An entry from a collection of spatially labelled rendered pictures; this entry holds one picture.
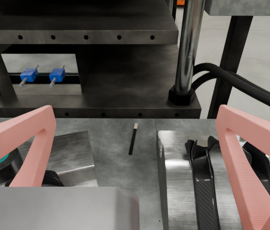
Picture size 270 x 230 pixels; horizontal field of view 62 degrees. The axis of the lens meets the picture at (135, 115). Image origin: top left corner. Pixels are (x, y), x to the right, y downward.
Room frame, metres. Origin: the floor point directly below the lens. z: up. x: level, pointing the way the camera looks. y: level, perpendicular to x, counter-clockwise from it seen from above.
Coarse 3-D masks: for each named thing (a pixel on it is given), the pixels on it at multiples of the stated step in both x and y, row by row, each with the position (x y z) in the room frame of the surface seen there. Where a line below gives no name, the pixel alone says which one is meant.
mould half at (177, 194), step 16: (160, 144) 0.42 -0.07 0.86; (176, 144) 0.42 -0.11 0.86; (240, 144) 0.42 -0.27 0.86; (160, 160) 0.36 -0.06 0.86; (176, 160) 0.30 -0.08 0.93; (160, 176) 0.34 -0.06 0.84; (176, 176) 0.27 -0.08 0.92; (224, 176) 0.27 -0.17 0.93; (160, 192) 0.31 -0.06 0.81; (176, 192) 0.24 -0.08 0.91; (192, 192) 0.24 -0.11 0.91; (224, 192) 0.24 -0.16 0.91; (176, 208) 0.22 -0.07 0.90; (192, 208) 0.22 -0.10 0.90; (224, 208) 0.22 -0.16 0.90; (176, 224) 0.20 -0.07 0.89; (192, 224) 0.20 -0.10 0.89; (224, 224) 0.20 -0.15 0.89; (240, 224) 0.20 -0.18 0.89
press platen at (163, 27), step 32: (0, 0) 1.29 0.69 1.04; (32, 0) 1.29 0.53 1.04; (64, 0) 1.29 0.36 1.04; (96, 0) 1.28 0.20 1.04; (128, 0) 1.28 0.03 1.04; (160, 0) 1.28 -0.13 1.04; (0, 32) 0.79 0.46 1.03; (32, 32) 0.79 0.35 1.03; (64, 32) 0.79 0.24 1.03; (96, 32) 0.79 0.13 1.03; (128, 32) 0.79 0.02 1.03; (160, 32) 0.79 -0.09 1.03
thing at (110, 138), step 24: (0, 120) 0.60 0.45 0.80; (72, 120) 0.60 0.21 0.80; (96, 120) 0.60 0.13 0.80; (120, 120) 0.59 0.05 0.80; (144, 120) 0.59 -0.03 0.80; (168, 120) 0.59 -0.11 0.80; (192, 120) 0.59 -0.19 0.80; (96, 144) 0.48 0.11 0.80; (120, 144) 0.48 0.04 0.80; (144, 144) 0.48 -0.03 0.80; (96, 168) 0.39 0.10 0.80; (120, 168) 0.39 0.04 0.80; (144, 168) 0.39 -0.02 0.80; (144, 192) 0.32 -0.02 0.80; (144, 216) 0.26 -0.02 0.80
